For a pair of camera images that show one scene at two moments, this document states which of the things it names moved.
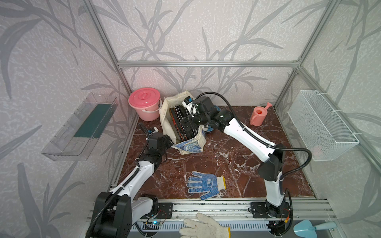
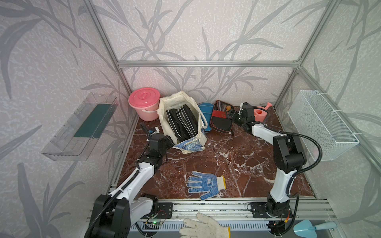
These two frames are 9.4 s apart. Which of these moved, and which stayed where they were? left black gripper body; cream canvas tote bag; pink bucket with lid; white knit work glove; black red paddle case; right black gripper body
Moved: right black gripper body; black red paddle case
Stayed: pink bucket with lid; white knit work glove; left black gripper body; cream canvas tote bag
